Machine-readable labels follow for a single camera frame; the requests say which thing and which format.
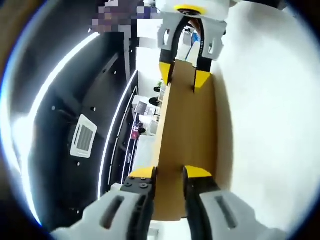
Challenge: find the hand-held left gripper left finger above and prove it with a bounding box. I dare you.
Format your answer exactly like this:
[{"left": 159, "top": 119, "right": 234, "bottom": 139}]
[{"left": 52, "top": 166, "right": 158, "bottom": 240}]

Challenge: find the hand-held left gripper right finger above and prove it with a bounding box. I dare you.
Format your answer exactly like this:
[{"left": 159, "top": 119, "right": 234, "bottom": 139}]
[{"left": 182, "top": 164, "right": 286, "bottom": 240}]

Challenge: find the brown cardboard shoe box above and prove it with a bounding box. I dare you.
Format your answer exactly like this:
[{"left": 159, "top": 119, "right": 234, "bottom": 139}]
[{"left": 152, "top": 58, "right": 219, "bottom": 223}]

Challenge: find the white ceiling light strip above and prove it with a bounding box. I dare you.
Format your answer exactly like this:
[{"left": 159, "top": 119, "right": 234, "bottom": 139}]
[
  {"left": 4, "top": 32, "right": 101, "bottom": 221},
  {"left": 98, "top": 69, "right": 140, "bottom": 198}
]

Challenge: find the white ceiling air vent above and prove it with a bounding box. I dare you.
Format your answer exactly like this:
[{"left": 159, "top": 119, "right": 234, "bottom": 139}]
[{"left": 69, "top": 114, "right": 98, "bottom": 159}]

